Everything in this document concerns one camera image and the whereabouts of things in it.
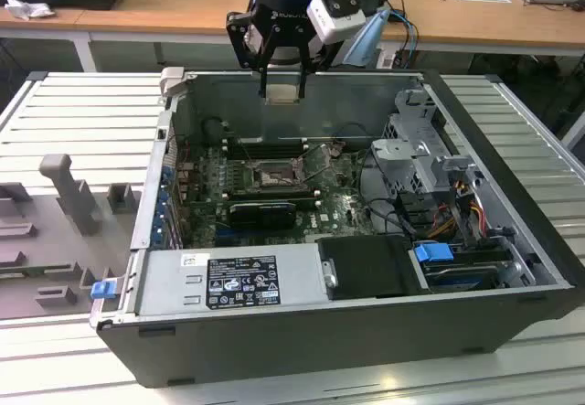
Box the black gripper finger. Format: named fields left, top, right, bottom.
left=296, top=38, right=344, bottom=102
left=226, top=10, right=282, bottom=100

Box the silver square CPU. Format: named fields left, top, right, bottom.
left=266, top=85, right=302, bottom=104

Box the black RAM slot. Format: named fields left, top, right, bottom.
left=227, top=146, right=306, bottom=155
left=227, top=192, right=317, bottom=201
left=227, top=152, right=306, bottom=160
left=227, top=141, right=306, bottom=149
left=227, top=185, right=315, bottom=195

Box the CPU socket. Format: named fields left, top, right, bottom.
left=246, top=156, right=305, bottom=191

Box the wooden desk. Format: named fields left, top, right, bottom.
left=75, top=0, right=585, bottom=59
left=0, top=0, right=127, bottom=75

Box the pale blue teach pendant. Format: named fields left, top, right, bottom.
left=342, top=9, right=393, bottom=67

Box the black round speaker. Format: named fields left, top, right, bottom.
left=202, top=119, right=226, bottom=144

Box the silver metal drive cage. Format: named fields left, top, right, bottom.
left=369, top=88, right=485, bottom=246

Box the green motherboard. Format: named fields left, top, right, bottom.
left=175, top=142, right=403, bottom=249

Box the black graphics card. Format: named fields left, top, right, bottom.
left=228, top=201, right=297, bottom=230

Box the black plastic shroud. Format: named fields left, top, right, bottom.
left=316, top=234, right=424, bottom=301

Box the crumpled white paper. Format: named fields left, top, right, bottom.
left=4, top=0, right=56, bottom=21

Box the hard disk in blue carrier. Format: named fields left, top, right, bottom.
left=413, top=242, right=504, bottom=293

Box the grey power supply unit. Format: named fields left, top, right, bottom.
left=135, top=248, right=331, bottom=317

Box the black open PC case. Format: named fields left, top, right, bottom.
left=94, top=67, right=578, bottom=389

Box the grey parts rack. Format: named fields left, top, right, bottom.
left=0, top=153, right=144, bottom=322

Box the blue case latch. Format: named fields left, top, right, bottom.
left=90, top=281, right=115, bottom=300

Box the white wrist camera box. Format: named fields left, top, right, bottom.
left=304, top=0, right=367, bottom=44

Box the blue cable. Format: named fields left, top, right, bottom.
left=388, top=9, right=420, bottom=66

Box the red orange wire bundle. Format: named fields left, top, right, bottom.
left=429, top=192, right=486, bottom=241

